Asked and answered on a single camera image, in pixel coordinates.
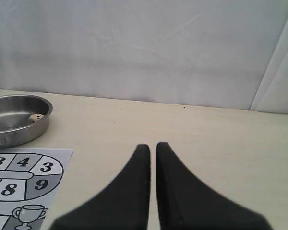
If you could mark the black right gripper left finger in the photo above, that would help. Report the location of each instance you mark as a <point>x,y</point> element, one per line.
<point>122,205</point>

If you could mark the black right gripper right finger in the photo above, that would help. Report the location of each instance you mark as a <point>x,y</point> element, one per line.
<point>186,203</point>

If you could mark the beige wooden die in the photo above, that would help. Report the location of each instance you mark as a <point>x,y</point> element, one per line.
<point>35,117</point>

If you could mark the printed paper game board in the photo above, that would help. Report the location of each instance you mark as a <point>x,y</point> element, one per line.
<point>29,178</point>

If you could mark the round stainless steel bowl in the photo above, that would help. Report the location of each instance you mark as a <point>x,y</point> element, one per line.
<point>15,127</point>

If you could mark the white backdrop curtain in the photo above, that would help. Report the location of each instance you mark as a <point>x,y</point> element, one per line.
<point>216,53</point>

